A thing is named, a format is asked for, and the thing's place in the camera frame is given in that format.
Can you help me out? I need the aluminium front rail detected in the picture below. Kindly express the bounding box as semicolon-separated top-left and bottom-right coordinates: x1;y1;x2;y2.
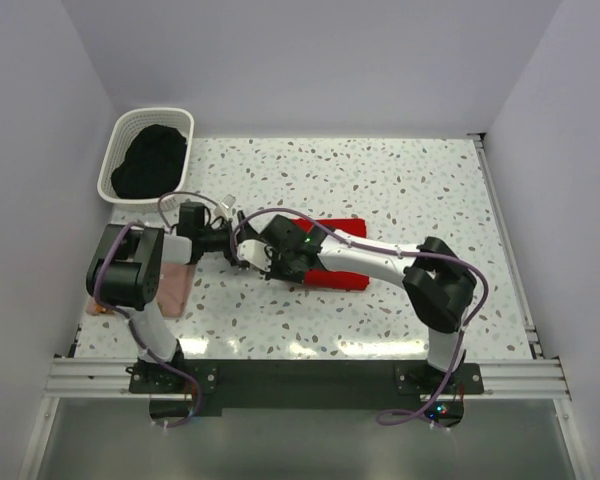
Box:
43;358;571;400

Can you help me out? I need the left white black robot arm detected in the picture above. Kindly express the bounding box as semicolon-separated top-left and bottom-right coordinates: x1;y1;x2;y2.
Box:
86;196;235;392

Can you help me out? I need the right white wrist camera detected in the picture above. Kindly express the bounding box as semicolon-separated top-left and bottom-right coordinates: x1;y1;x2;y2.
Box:
237;239;271;271

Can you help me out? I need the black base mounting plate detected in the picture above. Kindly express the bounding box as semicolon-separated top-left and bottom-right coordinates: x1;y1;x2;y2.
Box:
126;358;485;422

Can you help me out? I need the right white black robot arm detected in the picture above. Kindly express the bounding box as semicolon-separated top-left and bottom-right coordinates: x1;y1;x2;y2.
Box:
259;215;477;393

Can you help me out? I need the red t shirt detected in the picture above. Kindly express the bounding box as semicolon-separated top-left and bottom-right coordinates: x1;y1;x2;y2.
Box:
293;218;370;291

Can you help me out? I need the white plastic laundry basket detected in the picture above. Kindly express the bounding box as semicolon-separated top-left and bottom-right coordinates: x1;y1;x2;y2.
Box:
97;107;194;213

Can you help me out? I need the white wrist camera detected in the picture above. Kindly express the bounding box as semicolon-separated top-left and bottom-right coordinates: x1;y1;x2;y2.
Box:
237;239;271;271
214;195;236;220

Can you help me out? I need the aluminium rail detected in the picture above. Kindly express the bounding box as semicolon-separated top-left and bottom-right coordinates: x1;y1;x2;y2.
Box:
43;358;571;400
467;133;545;360

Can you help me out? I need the black garment in basket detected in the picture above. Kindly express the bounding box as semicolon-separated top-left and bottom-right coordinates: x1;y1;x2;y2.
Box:
111;124;188;200

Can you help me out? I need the folded pink t shirt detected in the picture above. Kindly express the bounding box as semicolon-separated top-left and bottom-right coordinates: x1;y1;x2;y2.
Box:
87;262;199;318

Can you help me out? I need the aluminium right side rail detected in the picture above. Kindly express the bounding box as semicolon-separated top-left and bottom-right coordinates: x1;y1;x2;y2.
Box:
467;133;545;360

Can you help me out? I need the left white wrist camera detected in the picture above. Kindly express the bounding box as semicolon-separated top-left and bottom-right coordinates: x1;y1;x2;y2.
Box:
214;195;236;220

